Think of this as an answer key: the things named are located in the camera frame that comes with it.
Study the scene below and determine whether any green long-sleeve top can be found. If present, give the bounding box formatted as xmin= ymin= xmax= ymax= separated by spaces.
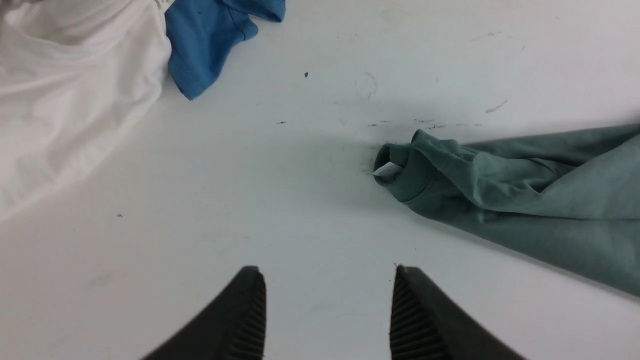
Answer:
xmin=374 ymin=124 xmax=640 ymax=297

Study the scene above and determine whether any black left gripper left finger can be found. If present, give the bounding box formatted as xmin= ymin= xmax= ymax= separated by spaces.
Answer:
xmin=145 ymin=266 xmax=267 ymax=360

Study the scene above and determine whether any white garment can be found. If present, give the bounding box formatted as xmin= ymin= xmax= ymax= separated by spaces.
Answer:
xmin=0 ymin=0 xmax=172 ymax=220

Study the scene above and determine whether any blue garment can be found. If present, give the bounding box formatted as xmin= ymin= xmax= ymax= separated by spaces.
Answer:
xmin=164 ymin=0 xmax=287 ymax=101

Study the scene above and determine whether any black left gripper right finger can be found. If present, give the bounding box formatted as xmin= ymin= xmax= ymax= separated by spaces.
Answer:
xmin=390 ymin=265 xmax=523 ymax=360

